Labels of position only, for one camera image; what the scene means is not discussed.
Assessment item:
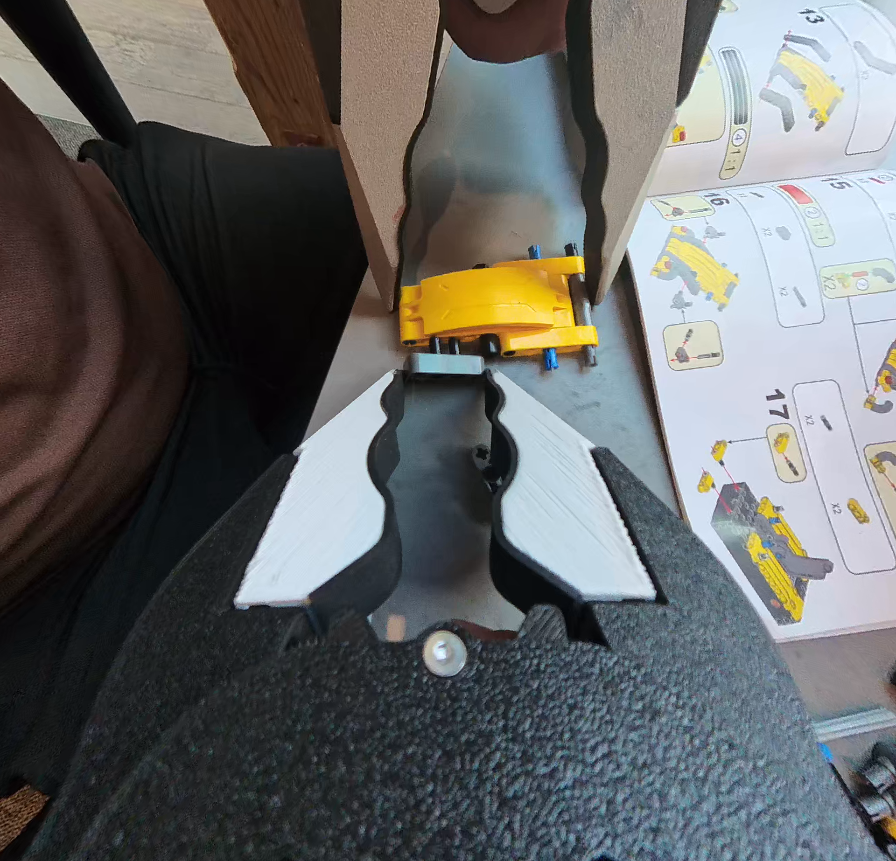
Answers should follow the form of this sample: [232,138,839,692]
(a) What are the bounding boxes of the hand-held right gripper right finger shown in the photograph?
[485,370,667,606]

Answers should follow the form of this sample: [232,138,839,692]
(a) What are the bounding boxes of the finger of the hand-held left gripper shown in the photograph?
[566,0,694,307]
[336,0,449,314]

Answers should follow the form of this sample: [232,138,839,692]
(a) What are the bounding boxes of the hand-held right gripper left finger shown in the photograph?
[234,370,406,610]

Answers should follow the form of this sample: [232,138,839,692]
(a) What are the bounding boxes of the light grey angled beam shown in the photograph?
[402,336,486,381]

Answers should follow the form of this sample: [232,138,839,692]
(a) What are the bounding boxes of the yellow beam assembly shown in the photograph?
[398,244,602,372]

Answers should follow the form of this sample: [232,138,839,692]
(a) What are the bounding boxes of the grey desk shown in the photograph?
[302,39,896,757]

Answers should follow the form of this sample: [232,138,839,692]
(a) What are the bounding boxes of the dark grey angled beam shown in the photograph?
[472,443,506,493]

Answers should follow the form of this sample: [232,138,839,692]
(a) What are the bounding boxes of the person's black trousers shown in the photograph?
[0,123,370,806]

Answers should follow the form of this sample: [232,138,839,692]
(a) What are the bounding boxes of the building instruction booklet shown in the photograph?
[626,0,896,644]

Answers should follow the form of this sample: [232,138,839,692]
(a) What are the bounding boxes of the person's brown sweater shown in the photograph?
[0,81,196,613]

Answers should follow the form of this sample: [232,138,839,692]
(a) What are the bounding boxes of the light grey ribbed axle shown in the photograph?
[812,707,896,742]

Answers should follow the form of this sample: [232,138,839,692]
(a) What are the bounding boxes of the pile of mixed building pieces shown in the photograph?
[820,738,896,844]

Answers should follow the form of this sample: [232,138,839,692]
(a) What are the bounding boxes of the wooden post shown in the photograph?
[192,0,342,150]

